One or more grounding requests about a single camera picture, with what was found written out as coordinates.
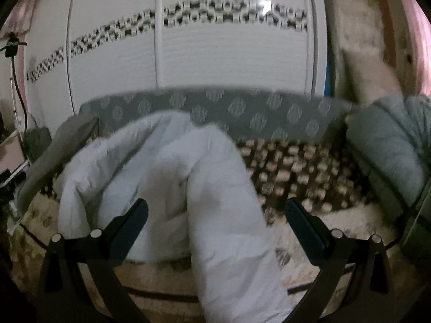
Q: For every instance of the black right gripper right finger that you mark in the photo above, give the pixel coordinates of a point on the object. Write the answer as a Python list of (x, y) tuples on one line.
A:
[(368, 295)]

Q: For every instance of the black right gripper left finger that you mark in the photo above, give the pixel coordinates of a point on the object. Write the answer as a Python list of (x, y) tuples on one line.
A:
[(62, 293)]

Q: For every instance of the light blue padded jacket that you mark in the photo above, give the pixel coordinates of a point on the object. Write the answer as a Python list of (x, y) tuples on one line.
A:
[(202, 204)]

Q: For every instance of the floral patterned bed blanket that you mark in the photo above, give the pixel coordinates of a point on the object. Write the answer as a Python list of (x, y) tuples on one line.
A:
[(325, 178)]

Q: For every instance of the dark bag on floor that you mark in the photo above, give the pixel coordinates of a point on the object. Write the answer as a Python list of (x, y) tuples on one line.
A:
[(35, 142)]

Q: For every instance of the grey-green rolled duvet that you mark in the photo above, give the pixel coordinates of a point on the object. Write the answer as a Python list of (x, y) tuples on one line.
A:
[(393, 134)]

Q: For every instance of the white louvered wardrobe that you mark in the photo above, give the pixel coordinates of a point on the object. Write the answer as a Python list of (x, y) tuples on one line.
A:
[(78, 50)]

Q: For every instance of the black phone tripod stand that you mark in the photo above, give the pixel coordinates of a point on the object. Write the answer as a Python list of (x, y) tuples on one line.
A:
[(10, 50)]

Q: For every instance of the beige pillow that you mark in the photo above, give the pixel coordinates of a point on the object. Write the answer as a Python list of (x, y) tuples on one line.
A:
[(361, 71)]

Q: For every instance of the pink window curtain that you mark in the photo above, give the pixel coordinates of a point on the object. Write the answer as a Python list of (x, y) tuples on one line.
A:
[(419, 33)]

